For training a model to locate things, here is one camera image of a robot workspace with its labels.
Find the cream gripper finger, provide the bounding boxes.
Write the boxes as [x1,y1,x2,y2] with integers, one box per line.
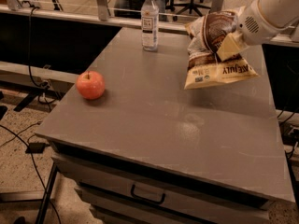
[217,32,249,61]

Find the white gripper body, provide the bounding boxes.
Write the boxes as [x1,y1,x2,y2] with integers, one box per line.
[238,0,280,46]

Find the brown chip bag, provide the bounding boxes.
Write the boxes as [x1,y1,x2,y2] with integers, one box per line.
[184,8,258,90]

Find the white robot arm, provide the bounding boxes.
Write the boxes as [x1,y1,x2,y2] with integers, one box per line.
[217,0,299,61]

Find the clear plastic water bottle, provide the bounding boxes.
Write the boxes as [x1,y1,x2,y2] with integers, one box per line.
[141,0,159,51]

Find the red apple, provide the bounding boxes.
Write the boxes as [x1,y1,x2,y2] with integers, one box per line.
[76,71,106,100]

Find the black power adapter on floor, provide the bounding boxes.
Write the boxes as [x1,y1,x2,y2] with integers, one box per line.
[25,142,46,154]

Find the grey drawer with black handle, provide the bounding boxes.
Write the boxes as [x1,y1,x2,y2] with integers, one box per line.
[52,154,270,224]

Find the black hanging cable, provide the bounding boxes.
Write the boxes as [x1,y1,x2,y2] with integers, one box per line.
[27,6,60,105]

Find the black cable on floor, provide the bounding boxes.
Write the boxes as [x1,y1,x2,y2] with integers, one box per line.
[0,121,63,224]

